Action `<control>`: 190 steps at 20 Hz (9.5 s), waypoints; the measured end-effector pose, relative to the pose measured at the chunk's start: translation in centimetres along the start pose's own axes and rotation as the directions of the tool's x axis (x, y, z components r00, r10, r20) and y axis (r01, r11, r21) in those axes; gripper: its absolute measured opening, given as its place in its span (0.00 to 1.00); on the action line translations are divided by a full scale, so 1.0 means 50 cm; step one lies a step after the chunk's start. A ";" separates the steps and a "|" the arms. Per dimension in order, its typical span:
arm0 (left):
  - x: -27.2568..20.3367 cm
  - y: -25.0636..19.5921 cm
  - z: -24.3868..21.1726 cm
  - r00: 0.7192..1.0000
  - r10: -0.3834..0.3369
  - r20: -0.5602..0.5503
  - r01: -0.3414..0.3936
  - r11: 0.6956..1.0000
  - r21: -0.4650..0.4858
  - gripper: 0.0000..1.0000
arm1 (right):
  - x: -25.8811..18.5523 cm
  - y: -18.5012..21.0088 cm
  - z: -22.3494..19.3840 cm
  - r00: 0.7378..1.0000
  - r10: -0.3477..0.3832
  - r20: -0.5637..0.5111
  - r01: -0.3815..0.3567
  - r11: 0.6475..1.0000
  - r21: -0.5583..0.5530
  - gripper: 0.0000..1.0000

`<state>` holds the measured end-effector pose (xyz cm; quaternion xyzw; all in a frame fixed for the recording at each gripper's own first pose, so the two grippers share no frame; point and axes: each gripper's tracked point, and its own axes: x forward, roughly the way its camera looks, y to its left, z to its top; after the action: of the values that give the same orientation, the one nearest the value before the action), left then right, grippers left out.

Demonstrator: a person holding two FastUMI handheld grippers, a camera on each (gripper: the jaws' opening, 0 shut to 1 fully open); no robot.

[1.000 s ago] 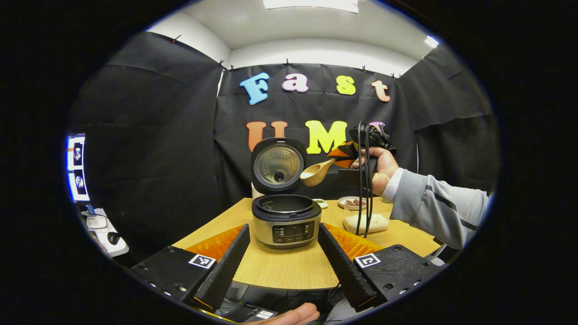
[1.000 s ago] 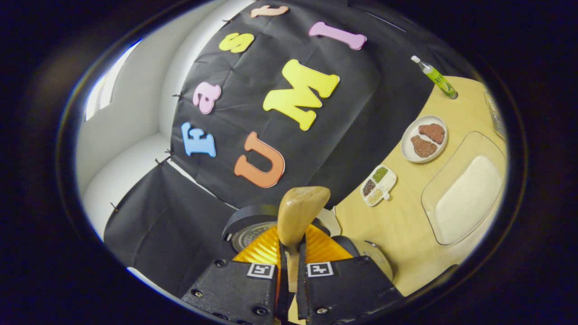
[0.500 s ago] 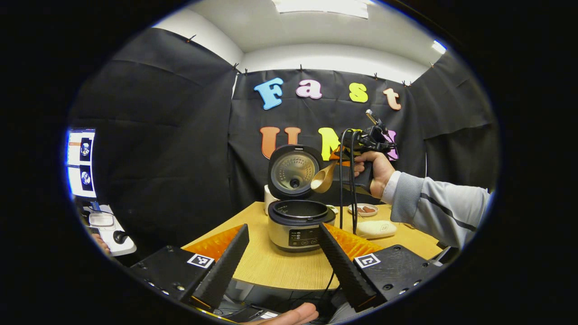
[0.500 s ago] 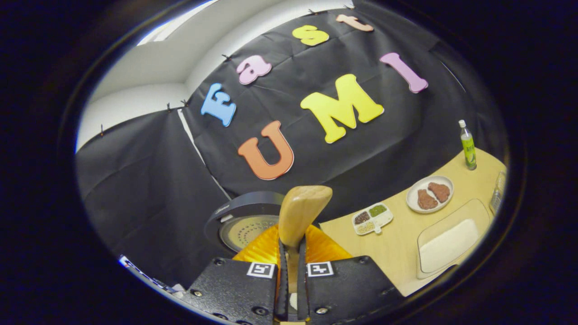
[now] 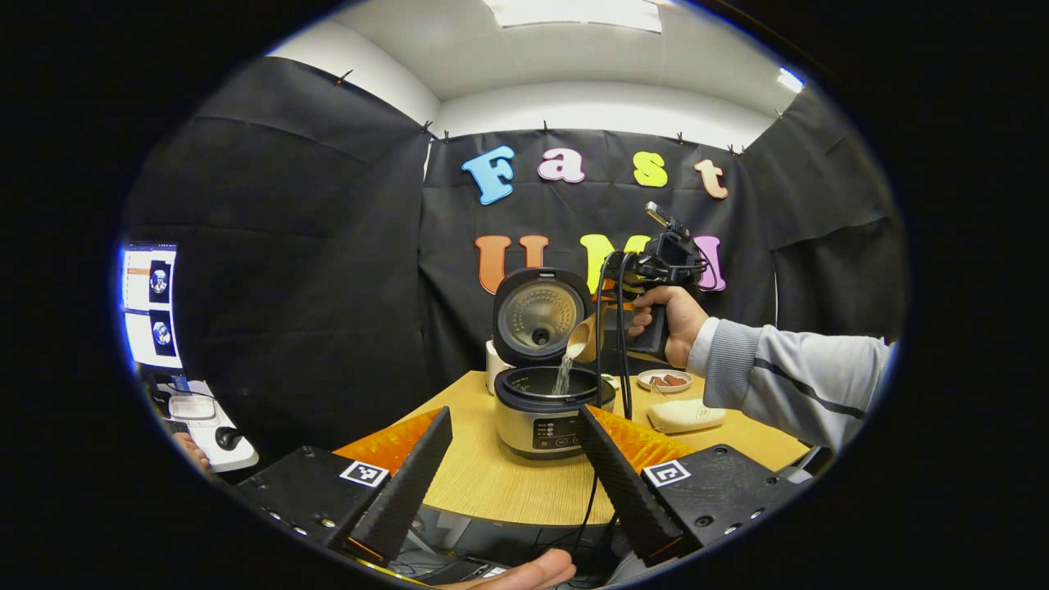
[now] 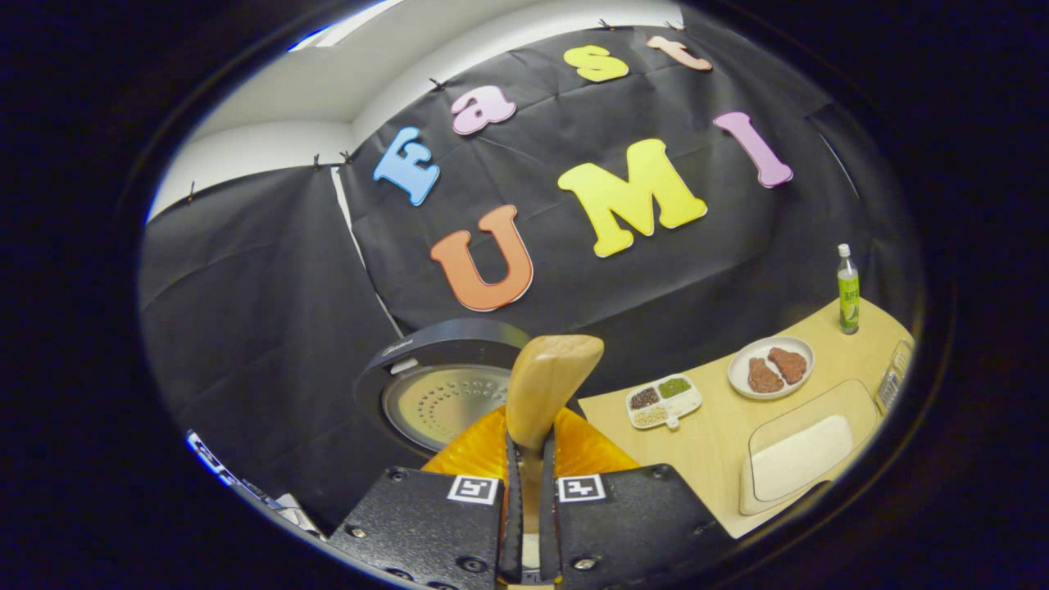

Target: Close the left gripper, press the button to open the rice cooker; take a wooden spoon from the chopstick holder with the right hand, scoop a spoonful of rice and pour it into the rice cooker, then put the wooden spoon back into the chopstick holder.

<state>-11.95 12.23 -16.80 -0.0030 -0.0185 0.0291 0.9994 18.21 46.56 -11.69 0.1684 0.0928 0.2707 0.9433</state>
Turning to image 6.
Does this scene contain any clear wire chopstick holder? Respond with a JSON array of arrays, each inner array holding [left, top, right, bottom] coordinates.
[[873, 340, 915, 415]]

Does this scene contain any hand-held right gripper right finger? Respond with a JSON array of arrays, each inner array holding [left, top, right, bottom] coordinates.
[[537, 407, 734, 584]]

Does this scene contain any white round plate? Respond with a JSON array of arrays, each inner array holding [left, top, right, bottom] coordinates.
[[728, 336, 815, 401]]

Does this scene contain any green drink bottle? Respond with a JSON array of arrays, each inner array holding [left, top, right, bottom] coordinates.
[[837, 243, 861, 335]]

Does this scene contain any brown meat piece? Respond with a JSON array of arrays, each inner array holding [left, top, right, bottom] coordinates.
[[768, 347, 808, 385], [747, 357, 785, 394]]

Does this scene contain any blue-lit screen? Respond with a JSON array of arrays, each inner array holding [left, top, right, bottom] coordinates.
[[184, 430, 240, 486]]

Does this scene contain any clear container of white rice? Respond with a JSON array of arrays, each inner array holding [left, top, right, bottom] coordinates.
[[739, 379, 882, 517]]

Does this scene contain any black silver rice cooker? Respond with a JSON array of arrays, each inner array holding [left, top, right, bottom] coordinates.
[[354, 318, 532, 456]]

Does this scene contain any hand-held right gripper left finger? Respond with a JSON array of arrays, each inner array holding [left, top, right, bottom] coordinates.
[[328, 406, 527, 590]]

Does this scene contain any white device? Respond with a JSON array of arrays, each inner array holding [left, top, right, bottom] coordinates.
[[270, 492, 325, 539]]

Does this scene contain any wooden spoon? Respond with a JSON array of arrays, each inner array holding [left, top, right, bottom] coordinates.
[[506, 334, 605, 533]]

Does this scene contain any white divided bean dish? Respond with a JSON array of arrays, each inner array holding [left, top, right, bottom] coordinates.
[[625, 374, 703, 431]]

